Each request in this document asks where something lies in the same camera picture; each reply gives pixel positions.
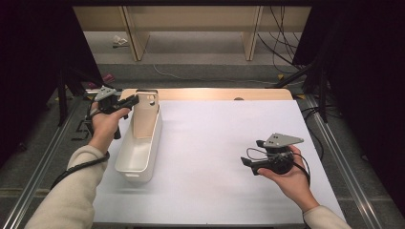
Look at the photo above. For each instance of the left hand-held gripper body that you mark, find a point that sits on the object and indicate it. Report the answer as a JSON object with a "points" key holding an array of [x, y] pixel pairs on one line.
{"points": [[106, 95]]}

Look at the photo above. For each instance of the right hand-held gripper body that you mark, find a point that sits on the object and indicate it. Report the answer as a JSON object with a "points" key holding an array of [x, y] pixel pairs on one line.
{"points": [[281, 140]]}

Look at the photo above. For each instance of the beige phone case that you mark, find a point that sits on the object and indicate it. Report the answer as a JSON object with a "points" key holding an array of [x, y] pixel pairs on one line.
{"points": [[144, 120]]}

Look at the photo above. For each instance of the white plastic storage box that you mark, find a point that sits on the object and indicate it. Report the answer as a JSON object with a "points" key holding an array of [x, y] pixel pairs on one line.
{"points": [[137, 159]]}

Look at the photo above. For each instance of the person's left hand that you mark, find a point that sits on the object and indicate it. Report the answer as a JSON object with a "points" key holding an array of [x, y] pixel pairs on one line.
{"points": [[103, 127]]}

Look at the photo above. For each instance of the person's right hand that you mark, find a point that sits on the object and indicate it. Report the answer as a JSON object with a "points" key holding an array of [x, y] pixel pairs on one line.
{"points": [[296, 184]]}

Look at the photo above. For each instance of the pink object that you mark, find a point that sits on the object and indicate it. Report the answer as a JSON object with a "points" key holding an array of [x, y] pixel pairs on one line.
{"points": [[108, 78]]}

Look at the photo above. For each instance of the white table sheet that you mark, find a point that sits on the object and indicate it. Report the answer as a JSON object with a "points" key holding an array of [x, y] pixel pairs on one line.
{"points": [[216, 184]]}

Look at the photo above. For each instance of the black metal stand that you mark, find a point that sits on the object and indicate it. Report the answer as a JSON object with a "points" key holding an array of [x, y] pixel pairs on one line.
{"points": [[62, 101], [323, 95]]}

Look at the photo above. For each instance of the yellow tape piece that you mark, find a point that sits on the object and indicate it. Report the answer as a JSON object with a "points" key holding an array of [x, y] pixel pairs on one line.
{"points": [[301, 96], [280, 76]]}

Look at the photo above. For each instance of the white crumpled paper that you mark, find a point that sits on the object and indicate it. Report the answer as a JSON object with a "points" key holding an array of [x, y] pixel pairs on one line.
{"points": [[119, 40]]}

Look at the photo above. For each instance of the light wooden table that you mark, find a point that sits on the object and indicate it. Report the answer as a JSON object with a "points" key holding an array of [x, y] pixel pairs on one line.
{"points": [[207, 94]]}

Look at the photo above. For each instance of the black curtain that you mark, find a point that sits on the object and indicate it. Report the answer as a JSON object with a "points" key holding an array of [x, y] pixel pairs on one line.
{"points": [[28, 63], [366, 79]]}

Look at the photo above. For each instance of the light wooden shelf unit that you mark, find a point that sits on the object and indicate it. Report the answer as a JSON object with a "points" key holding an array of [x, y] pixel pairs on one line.
{"points": [[191, 19]]}

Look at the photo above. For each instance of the aluminium floor rail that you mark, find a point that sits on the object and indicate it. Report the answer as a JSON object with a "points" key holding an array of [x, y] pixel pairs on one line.
{"points": [[59, 133], [343, 165]]}

